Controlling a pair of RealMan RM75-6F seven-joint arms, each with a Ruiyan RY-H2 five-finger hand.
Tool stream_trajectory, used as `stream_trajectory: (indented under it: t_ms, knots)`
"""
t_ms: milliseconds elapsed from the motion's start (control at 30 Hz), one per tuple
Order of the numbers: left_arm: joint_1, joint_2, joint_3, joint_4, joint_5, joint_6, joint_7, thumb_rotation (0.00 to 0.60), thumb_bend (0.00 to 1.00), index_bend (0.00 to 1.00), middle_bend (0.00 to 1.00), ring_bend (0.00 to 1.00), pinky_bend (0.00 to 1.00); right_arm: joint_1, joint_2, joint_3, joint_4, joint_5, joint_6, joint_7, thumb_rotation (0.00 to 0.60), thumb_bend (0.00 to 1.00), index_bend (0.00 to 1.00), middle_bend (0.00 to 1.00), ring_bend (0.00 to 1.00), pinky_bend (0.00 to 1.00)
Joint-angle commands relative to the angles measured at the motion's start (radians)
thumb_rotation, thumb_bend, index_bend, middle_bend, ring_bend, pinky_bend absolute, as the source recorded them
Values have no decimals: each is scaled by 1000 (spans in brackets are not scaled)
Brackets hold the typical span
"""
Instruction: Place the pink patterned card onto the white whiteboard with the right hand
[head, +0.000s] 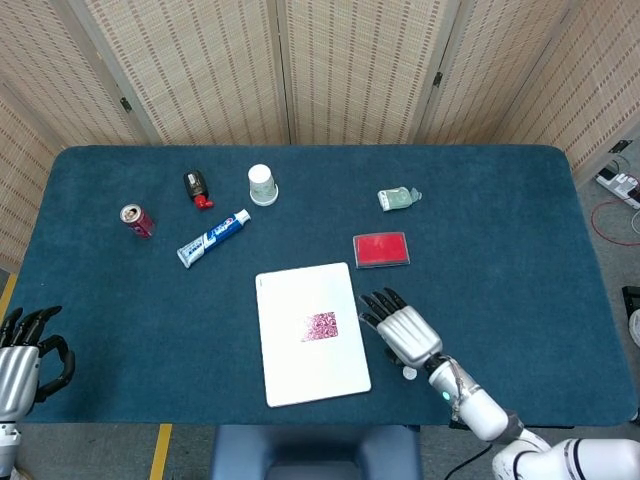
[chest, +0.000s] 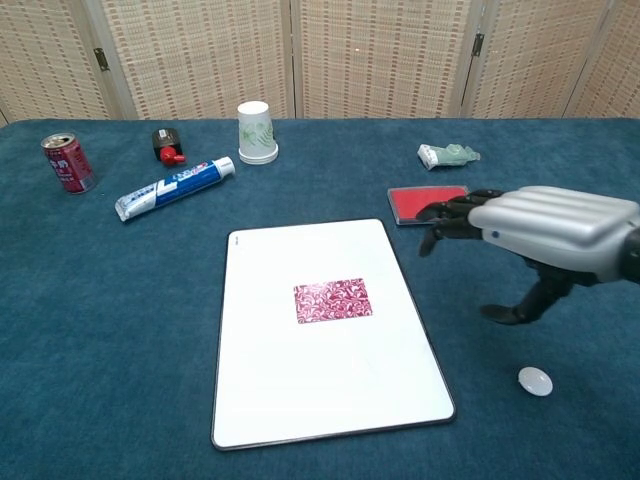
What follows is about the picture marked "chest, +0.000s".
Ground blue white toothpaste tube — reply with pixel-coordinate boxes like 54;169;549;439
114;155;236;223

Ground black red small device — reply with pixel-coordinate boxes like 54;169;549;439
151;127;187;166

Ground red beverage can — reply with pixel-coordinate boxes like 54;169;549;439
40;132;97;195

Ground red ink stamp pad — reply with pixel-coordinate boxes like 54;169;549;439
387;185;471;228

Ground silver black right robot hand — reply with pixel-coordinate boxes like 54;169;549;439
415;185;640;325

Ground white paper cup green leaves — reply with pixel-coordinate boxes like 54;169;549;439
237;100;279;166

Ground crumpled green white tube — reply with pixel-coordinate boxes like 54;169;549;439
417;142;482;172

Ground red patterned card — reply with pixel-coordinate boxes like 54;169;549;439
293;277;375;325

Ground white oval pebble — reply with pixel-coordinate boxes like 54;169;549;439
517;366;554;398

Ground blue table cloth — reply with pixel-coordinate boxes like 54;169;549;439
0;117;640;480

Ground white rectangular board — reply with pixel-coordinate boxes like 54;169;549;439
210;218;457;450

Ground woven bamboo folding screen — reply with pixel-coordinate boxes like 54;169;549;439
0;0;640;127

